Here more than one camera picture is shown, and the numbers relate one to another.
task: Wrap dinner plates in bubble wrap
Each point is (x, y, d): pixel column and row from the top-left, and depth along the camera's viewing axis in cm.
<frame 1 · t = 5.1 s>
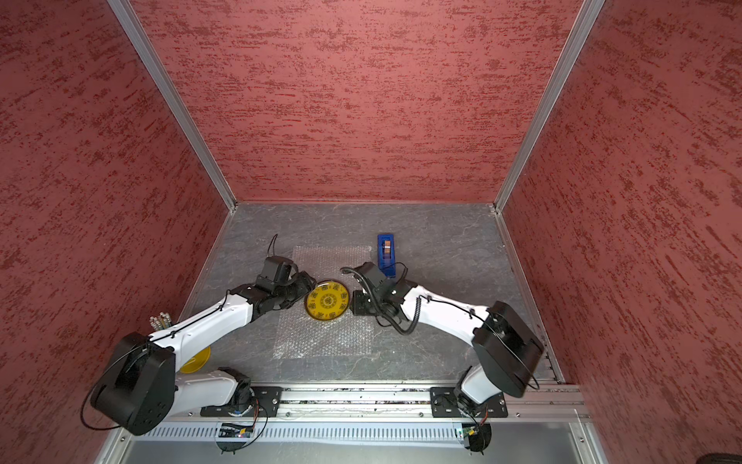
left hand: (309, 291, 88), fingers open
right hand: (354, 312, 83), fingers open
clear bubble wrap sheet: (299, 334, 87), on the table
yellow patterned dinner plate: (327, 300, 94), on the table
blue tape dispenser: (386, 254, 101), point 5 cm above the table

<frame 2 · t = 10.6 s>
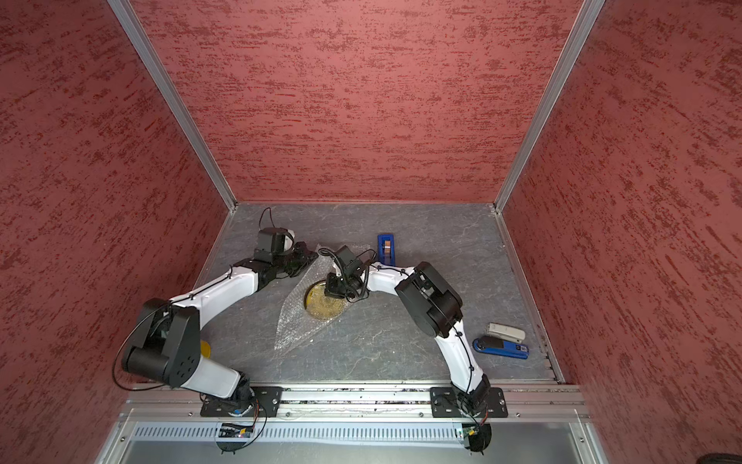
left hand: (318, 258, 90), fingers closed
right hand: (326, 297, 94), fingers closed
blue stapler: (499, 346, 82), point 4 cm above the table
white stapler: (506, 333, 85), point 4 cm above the table
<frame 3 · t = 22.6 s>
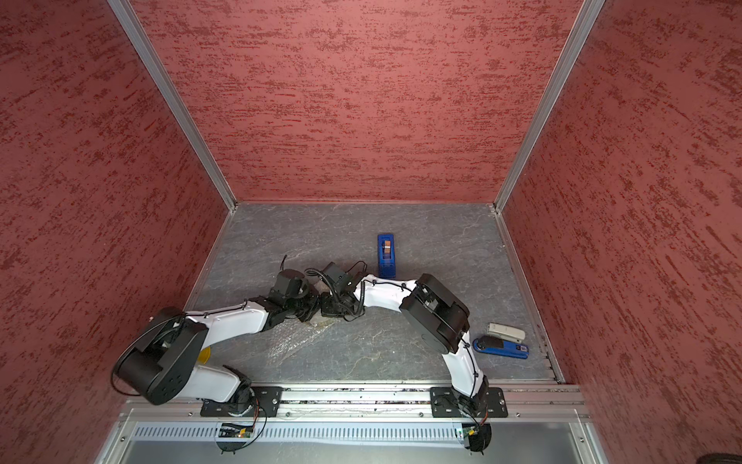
left hand: (328, 302, 90), fingers closed
right hand: (325, 319, 88), fingers closed
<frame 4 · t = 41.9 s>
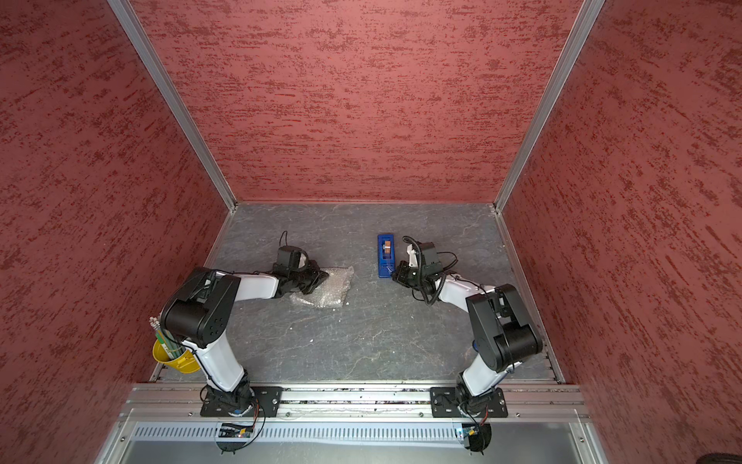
left hand: (330, 278, 97), fingers closed
right hand: (389, 277, 93), fingers closed
